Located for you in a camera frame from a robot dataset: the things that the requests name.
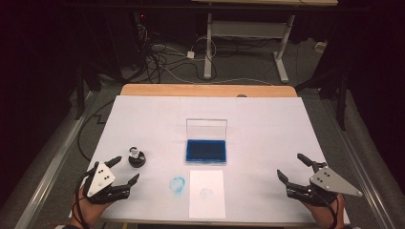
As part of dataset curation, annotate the person's right hand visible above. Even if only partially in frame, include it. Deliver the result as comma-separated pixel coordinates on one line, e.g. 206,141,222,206
303,194,346,229

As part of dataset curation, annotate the long white floor cable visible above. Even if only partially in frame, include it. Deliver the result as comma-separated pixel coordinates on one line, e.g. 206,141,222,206
165,66,275,87

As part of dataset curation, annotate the blue ink pad clear lid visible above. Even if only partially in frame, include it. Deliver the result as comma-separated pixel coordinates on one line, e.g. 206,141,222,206
184,117,228,166

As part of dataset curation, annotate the right hand-held gripper black cable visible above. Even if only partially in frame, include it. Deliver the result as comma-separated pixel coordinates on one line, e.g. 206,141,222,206
313,190,340,229

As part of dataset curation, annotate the person's left hand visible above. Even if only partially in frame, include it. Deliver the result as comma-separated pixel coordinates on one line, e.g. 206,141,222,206
70,187,112,227

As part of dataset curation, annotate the tangle of floor cables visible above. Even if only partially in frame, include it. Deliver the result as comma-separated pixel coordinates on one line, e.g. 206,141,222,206
137,23,221,84

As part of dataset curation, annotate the black stand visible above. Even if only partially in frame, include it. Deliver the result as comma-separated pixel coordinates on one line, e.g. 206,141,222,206
75,63,103,121
294,68,350,132

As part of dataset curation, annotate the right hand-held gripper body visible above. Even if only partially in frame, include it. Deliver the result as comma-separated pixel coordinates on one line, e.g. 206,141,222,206
286,165,364,207

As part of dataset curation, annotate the black round stamp cap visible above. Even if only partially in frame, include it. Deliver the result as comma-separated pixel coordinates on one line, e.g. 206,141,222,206
128,157,147,169

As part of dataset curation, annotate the white desk frame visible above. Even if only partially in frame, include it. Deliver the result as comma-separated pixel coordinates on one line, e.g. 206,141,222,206
190,0,339,84

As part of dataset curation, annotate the black floor cable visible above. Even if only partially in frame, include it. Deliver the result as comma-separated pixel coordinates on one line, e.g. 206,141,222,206
76,99,116,161

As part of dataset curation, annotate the large white table cover sheet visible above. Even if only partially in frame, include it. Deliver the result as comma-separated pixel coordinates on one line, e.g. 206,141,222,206
68,94,351,225

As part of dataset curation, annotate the metal floor rail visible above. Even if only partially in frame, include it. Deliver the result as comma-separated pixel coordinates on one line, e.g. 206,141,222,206
13,92,98,229
319,98,395,229

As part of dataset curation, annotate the wooden table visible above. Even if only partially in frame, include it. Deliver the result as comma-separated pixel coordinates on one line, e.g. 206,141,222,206
118,83,299,98

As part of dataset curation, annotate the round stamp with clear handle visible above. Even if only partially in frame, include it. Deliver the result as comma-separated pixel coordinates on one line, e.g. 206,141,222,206
127,146,147,163

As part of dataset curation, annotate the small white paper sheet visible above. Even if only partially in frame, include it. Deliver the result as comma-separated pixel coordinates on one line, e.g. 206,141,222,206
188,169,226,220

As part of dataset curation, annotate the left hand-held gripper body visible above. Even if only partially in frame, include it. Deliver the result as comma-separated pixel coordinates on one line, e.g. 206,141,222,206
81,160,132,205

